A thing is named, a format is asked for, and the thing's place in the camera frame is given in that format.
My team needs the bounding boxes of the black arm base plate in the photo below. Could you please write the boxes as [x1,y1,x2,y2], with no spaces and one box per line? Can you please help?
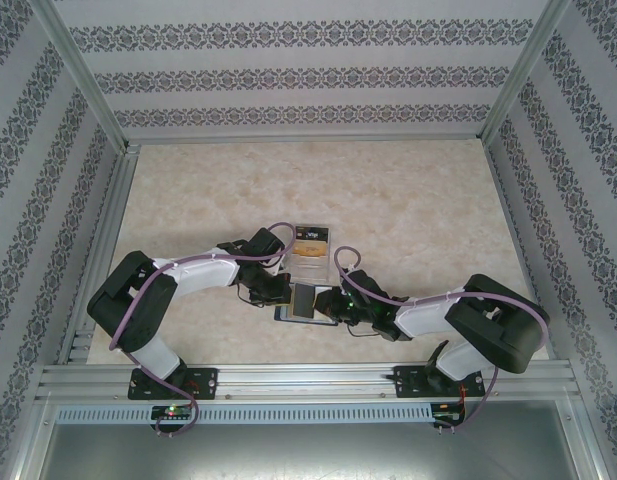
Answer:
[127,367,219,401]
[395,364,487,400]

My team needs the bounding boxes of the aluminium frame post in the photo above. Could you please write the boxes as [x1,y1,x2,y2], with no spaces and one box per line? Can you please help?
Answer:
[30,0,132,154]
[480,0,574,144]

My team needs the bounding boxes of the aluminium back rail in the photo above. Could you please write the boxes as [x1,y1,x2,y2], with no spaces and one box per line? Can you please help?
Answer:
[125,133,487,147]

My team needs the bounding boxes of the clear acrylic card stand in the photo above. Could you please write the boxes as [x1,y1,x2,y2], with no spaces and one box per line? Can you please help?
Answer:
[289,223,334,287]

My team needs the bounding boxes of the plain dark credit card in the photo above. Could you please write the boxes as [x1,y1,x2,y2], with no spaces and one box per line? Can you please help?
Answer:
[293,283,317,320]

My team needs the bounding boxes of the gold credit card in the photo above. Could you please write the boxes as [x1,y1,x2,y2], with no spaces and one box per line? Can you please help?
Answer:
[293,240,328,259]

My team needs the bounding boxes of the purple cable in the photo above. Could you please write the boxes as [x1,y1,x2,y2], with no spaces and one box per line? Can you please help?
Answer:
[334,245,550,432]
[109,222,297,439]

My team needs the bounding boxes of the aluminium front rail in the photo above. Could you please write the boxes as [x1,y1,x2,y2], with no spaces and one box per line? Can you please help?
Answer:
[35,363,582,401]

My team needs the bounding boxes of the grey slotted cable duct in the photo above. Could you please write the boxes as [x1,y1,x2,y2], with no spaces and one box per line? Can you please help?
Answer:
[55,403,434,425]

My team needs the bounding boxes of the navy blue card holder wallet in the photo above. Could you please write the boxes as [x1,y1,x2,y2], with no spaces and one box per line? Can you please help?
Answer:
[273,282,339,327]

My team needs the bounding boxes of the aluminium side rail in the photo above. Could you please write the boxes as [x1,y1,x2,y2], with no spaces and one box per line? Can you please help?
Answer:
[485,142,574,361]
[57,147,140,365]

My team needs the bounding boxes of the grey metal sheet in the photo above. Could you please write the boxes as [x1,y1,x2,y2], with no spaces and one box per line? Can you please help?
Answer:
[17,397,607,480]

